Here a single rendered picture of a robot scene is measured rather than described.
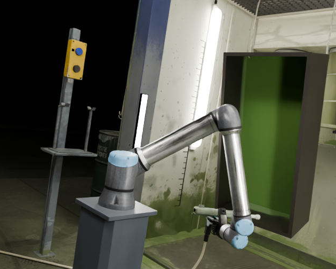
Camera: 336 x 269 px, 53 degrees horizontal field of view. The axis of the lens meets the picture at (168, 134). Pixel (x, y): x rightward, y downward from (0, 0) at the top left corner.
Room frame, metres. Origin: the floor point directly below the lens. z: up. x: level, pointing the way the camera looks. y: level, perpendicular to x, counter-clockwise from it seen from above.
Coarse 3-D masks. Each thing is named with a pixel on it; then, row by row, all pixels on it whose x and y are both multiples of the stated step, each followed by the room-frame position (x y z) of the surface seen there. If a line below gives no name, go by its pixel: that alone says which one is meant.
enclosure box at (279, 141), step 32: (224, 64) 2.38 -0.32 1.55; (256, 64) 2.60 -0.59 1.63; (288, 64) 2.44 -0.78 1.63; (320, 64) 2.14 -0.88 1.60; (224, 96) 2.45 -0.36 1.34; (256, 96) 2.62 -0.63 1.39; (288, 96) 2.46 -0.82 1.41; (320, 96) 2.24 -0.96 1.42; (256, 128) 2.65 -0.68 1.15; (288, 128) 2.48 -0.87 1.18; (224, 160) 2.58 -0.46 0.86; (256, 160) 2.68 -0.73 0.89; (288, 160) 2.51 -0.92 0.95; (224, 192) 2.64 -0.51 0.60; (256, 192) 2.70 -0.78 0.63; (288, 192) 2.53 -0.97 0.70; (256, 224) 2.34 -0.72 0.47; (288, 224) 2.38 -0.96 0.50
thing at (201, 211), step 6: (198, 210) 2.06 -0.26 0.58; (204, 210) 2.07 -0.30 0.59; (210, 210) 2.09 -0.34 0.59; (216, 210) 2.10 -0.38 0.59; (228, 210) 2.16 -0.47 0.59; (210, 216) 2.09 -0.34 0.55; (228, 216) 2.13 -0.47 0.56; (252, 216) 2.21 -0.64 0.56; (258, 216) 2.22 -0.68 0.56; (210, 228) 2.10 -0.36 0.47; (204, 234) 2.11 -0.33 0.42; (204, 240) 2.10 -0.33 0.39
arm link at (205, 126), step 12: (216, 108) 1.85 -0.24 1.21; (204, 120) 1.81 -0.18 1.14; (216, 120) 1.79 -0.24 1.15; (180, 132) 1.82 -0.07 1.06; (192, 132) 1.80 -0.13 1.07; (204, 132) 1.81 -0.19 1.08; (156, 144) 1.83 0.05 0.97; (168, 144) 1.81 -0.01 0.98; (180, 144) 1.81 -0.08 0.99; (144, 156) 1.82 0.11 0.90; (156, 156) 1.82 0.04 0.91; (144, 168) 1.82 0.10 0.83
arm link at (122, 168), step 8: (112, 152) 1.69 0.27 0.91; (120, 152) 1.72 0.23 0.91; (128, 152) 1.75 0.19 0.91; (112, 160) 1.65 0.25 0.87; (120, 160) 1.64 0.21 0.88; (128, 160) 1.64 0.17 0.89; (136, 160) 1.68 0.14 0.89; (112, 168) 1.65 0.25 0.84; (120, 168) 1.63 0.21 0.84; (128, 168) 1.64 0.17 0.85; (136, 168) 1.70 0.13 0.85; (112, 176) 1.64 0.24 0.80; (120, 176) 1.63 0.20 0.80; (128, 176) 1.65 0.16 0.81; (136, 176) 1.79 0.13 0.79; (112, 184) 1.64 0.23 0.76; (120, 184) 1.63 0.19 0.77; (128, 184) 1.65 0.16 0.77
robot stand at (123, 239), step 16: (96, 208) 1.59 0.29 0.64; (144, 208) 1.72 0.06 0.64; (80, 224) 1.67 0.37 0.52; (96, 224) 1.58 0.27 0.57; (112, 224) 1.53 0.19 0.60; (128, 224) 1.59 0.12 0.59; (144, 224) 1.67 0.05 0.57; (80, 240) 1.66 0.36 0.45; (96, 240) 1.56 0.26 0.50; (112, 240) 1.54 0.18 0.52; (128, 240) 1.61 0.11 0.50; (144, 240) 1.68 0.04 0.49; (80, 256) 1.64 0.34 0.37; (96, 256) 1.55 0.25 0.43; (112, 256) 1.55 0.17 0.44; (128, 256) 1.62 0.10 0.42
